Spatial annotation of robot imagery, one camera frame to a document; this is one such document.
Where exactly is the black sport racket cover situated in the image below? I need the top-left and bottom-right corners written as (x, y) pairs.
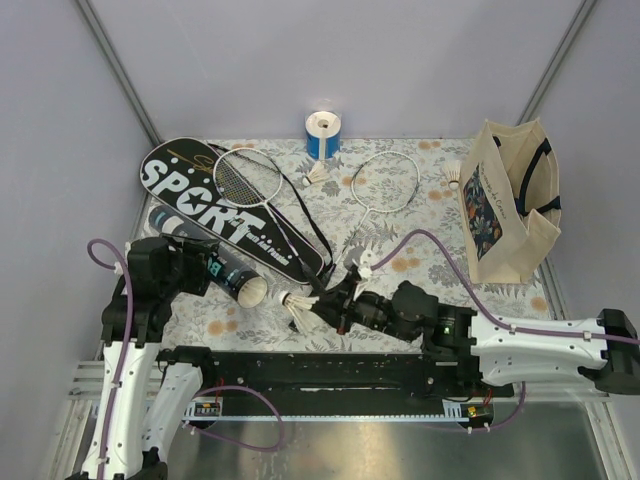
top-left (140, 137), bottom-right (327, 285)

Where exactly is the white shuttlecock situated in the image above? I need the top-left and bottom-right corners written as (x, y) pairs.
top-left (303, 163), bottom-right (329, 186)
top-left (442, 160), bottom-right (462, 191)
top-left (279, 292), bottom-right (322, 335)

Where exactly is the blue white tape roll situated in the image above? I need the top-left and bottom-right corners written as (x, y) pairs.
top-left (305, 111), bottom-right (342, 160)

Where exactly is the beige canvas tote bag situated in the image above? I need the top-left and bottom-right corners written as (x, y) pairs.
top-left (459, 119), bottom-right (562, 284)

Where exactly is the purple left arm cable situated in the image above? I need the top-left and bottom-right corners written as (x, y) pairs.
top-left (87, 238), bottom-right (286, 480)

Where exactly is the aluminium frame rail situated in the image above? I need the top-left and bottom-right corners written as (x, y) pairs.
top-left (67, 361), bottom-right (612, 428)

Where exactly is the floral patterned table mat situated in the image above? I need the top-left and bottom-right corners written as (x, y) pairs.
top-left (108, 137), bottom-right (560, 355)

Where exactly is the white strung badminton racket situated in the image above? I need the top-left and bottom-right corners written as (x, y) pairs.
top-left (212, 147), bottom-right (324, 292)

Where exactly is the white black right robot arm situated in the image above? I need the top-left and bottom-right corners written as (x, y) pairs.
top-left (310, 272), bottom-right (639, 396)

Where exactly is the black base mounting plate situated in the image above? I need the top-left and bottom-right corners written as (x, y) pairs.
top-left (174, 349), bottom-right (515, 402)

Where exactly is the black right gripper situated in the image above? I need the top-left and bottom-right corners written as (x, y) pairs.
top-left (303, 271), bottom-right (417, 343)

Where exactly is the white unstrung badminton racket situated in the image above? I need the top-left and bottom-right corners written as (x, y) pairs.
top-left (324, 151), bottom-right (421, 276)

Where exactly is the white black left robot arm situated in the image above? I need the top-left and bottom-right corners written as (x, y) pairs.
top-left (74, 234), bottom-right (218, 479)

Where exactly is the black shuttlecock tube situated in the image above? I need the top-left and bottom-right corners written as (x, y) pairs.
top-left (148, 205), bottom-right (268, 308)

